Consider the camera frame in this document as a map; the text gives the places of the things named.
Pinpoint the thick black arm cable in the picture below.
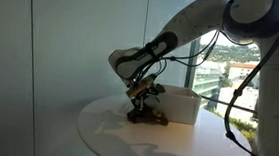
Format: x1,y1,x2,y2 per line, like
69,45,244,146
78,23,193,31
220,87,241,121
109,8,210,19
221,14,279,156

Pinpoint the brass wrist camera mount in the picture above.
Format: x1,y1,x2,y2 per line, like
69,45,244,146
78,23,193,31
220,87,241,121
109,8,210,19
125,71,158,101

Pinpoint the glass office building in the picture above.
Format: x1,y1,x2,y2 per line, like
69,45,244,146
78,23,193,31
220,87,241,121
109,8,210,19
191,66,224,102

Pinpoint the brown plush toy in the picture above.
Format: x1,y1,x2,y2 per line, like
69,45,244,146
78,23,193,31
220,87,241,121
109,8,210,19
125,103,171,127

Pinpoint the dark railing bar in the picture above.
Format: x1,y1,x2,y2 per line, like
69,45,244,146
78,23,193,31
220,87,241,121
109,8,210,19
199,95,260,115

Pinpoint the orange roofed building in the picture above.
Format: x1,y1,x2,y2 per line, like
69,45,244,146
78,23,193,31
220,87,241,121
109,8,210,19
227,61,261,90

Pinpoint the thin black cable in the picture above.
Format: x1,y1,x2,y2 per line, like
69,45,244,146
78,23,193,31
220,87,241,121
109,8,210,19
130,22,221,92

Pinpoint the dark window frame post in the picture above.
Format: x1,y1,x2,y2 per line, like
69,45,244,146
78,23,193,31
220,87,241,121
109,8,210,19
183,38,202,91

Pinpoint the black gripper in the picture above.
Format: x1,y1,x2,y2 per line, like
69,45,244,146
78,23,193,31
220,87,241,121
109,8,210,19
129,81,167,119

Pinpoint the white plastic storage box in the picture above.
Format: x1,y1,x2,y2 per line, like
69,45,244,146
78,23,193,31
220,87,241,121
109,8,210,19
144,83,203,127

